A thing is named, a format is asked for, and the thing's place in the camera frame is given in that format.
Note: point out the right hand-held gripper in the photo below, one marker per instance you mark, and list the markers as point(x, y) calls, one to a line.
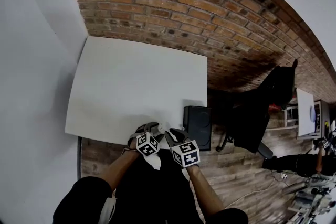
point(187, 154)

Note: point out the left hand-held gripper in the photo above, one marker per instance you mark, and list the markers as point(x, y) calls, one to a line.
point(147, 144)

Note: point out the small white round object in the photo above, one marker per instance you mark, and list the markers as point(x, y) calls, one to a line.
point(163, 127)

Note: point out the person's right forearm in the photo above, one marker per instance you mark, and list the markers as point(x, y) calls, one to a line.
point(202, 186)

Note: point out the person's left forearm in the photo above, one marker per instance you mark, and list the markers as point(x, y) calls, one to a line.
point(118, 168)

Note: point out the black box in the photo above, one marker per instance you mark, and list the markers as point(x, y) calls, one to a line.
point(198, 126)

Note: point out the person's black shirt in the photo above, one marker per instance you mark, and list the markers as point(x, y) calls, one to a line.
point(157, 191)

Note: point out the black office chair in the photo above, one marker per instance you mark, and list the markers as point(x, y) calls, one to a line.
point(257, 118)

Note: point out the white power strip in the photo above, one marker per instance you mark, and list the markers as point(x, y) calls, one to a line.
point(284, 175)

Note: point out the white table with ladder legs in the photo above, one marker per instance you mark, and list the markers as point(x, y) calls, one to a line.
point(305, 112)

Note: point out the grey metal equipment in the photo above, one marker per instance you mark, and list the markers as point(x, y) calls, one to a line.
point(309, 199)

